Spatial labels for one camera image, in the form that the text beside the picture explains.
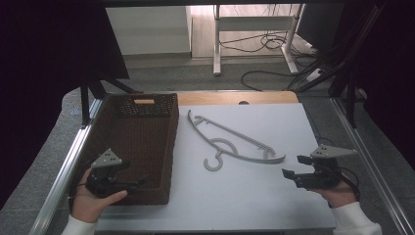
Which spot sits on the white table mat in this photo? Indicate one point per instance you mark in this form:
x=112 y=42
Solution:
x=244 y=196

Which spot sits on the white power strip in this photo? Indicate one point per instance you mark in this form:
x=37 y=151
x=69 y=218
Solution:
x=314 y=75

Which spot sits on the white desk frame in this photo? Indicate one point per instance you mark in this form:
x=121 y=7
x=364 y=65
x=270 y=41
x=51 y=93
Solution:
x=216 y=49

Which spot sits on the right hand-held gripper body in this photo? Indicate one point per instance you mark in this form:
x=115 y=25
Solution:
x=324 y=179

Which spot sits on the person's right hand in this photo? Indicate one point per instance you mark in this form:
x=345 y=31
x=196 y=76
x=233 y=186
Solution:
x=341 y=196

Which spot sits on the grey plastic clothes hanger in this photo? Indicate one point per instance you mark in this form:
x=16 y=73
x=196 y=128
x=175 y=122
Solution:
x=274 y=160

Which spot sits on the white cabinet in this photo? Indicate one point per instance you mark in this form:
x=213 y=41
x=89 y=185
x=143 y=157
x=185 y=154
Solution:
x=150 y=31

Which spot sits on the aluminium frame rail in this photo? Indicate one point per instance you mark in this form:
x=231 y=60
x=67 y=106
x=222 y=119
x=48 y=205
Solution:
x=62 y=176
x=375 y=176

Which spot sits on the person's left hand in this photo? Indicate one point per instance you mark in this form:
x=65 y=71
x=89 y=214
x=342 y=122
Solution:
x=86 y=205

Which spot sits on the brown woven basket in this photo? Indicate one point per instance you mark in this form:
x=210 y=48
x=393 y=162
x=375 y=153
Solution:
x=137 y=140

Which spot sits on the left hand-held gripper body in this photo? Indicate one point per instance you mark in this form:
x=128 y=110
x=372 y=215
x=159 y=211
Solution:
x=103 y=186

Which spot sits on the black metal stand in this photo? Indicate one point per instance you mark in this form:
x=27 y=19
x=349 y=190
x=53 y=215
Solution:
x=85 y=104
x=350 y=98

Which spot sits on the dark curtain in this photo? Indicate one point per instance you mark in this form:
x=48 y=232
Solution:
x=391 y=65
x=42 y=58

